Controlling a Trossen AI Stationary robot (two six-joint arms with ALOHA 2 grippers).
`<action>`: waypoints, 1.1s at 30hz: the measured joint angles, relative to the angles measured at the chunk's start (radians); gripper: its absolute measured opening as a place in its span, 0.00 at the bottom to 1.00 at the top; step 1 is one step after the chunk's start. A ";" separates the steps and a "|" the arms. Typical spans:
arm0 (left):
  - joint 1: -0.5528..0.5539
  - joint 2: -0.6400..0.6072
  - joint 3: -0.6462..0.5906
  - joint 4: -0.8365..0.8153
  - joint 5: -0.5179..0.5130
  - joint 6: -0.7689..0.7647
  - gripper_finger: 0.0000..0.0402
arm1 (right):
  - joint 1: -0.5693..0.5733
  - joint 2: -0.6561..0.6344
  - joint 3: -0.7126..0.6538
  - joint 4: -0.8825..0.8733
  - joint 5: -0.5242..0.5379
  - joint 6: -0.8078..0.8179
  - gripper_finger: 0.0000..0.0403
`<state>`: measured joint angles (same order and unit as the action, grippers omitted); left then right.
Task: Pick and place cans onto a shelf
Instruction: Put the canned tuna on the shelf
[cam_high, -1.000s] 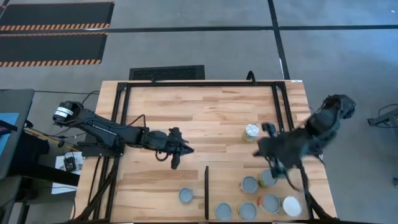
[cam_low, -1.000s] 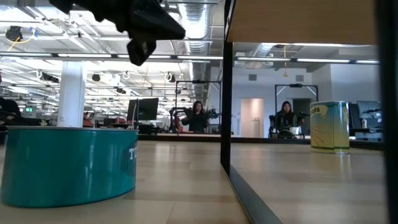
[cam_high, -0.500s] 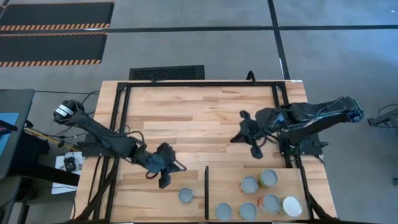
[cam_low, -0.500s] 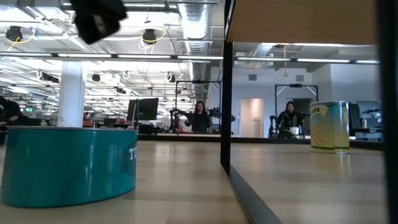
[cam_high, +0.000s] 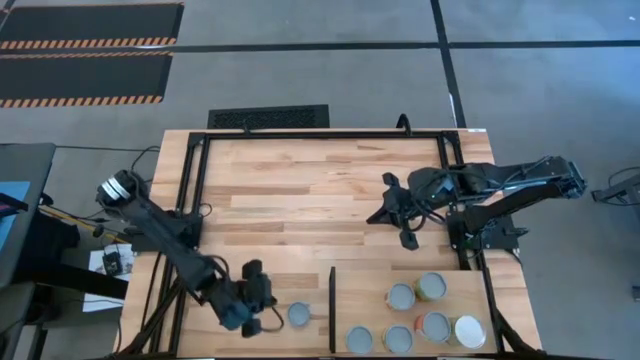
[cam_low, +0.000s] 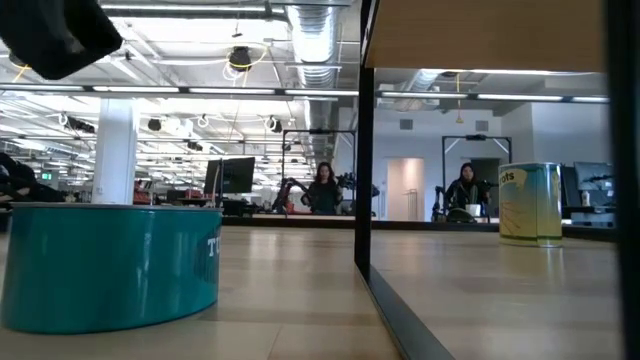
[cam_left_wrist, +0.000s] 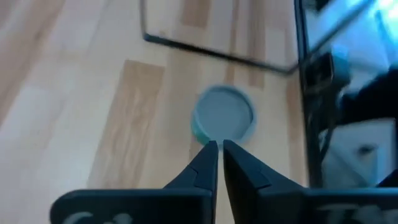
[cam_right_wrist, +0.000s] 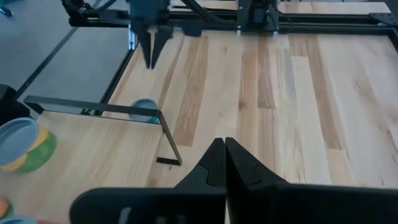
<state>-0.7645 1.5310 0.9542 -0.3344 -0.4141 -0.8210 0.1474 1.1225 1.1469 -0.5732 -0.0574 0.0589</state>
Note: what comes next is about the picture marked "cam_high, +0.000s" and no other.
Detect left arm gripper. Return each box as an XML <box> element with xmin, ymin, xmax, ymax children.
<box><xmin>241</xmin><ymin>259</ymin><xmax>277</xmax><ymax>339</ymax></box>

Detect black cable bundle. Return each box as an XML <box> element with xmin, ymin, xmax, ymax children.
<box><xmin>119</xmin><ymin>249</ymin><xmax>194</xmax><ymax>359</ymax></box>

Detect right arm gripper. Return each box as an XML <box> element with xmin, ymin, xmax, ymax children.
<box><xmin>367</xmin><ymin>168</ymin><xmax>454</xmax><ymax>251</ymax></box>

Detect white paper sheet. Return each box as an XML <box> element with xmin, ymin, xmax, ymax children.
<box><xmin>81</xmin><ymin>243</ymin><xmax>137</xmax><ymax>314</ymax></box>

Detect white green label tin can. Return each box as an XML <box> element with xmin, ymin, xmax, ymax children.
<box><xmin>382</xmin><ymin>323</ymin><xmax>415</xmax><ymax>355</ymax></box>

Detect black metal table frame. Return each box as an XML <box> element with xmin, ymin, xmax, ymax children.
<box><xmin>168</xmin><ymin>128</ymin><xmax>541</xmax><ymax>360</ymax></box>

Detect teal tuna can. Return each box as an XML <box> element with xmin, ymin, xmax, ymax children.
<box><xmin>287</xmin><ymin>301</ymin><xmax>313</xmax><ymax>329</ymax></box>

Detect black hazard striped floor mat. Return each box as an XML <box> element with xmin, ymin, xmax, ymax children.
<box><xmin>0</xmin><ymin>51</ymin><xmax>174</xmax><ymax>110</ymax></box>
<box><xmin>0</xmin><ymin>2</ymin><xmax>185</xmax><ymax>51</ymax></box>

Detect yellow strip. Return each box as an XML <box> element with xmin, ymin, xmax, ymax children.
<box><xmin>38</xmin><ymin>204</ymin><xmax>129</xmax><ymax>244</ymax></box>

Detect black equipment stand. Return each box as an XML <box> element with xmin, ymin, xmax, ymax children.
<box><xmin>14</xmin><ymin>209</ymin><xmax>130</xmax><ymax>301</ymax></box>

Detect black perforated floor panel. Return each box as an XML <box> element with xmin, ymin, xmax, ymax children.
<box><xmin>206</xmin><ymin>103</ymin><xmax>331</xmax><ymax>131</ymax></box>

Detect black tripod stand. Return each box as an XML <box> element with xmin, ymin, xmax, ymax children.
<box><xmin>590</xmin><ymin>167</ymin><xmax>640</xmax><ymax>204</ymax></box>

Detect grey desk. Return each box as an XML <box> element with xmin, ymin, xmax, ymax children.
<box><xmin>0</xmin><ymin>142</ymin><xmax>57</xmax><ymax>291</ymax></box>

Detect diced tomato tin can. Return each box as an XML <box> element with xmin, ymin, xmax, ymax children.
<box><xmin>383</xmin><ymin>282</ymin><xmax>417</xmax><ymax>312</ymax></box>

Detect tin can with white lid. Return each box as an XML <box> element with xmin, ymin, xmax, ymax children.
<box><xmin>449</xmin><ymin>313</ymin><xmax>488</xmax><ymax>351</ymax></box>

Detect orange label tin can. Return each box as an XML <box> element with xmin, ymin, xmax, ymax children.
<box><xmin>413</xmin><ymin>310</ymin><xmax>454</xmax><ymax>345</ymax></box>

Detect blue panel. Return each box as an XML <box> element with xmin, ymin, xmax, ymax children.
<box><xmin>0</xmin><ymin>180</ymin><xmax>32</xmax><ymax>254</ymax></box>

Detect wide can green yellow label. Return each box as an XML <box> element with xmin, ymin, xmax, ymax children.
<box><xmin>215</xmin><ymin>293</ymin><xmax>252</xmax><ymax>331</ymax></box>

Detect small black device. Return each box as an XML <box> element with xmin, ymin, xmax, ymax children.
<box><xmin>102</xmin><ymin>251</ymin><xmax>124</xmax><ymax>276</ymax></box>

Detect tall yellow label can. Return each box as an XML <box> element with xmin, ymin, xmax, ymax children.
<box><xmin>413</xmin><ymin>271</ymin><xmax>449</xmax><ymax>303</ymax></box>

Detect black floor cable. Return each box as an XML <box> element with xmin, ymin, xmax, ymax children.
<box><xmin>53</xmin><ymin>143</ymin><xmax>162</xmax><ymax>221</ymax></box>

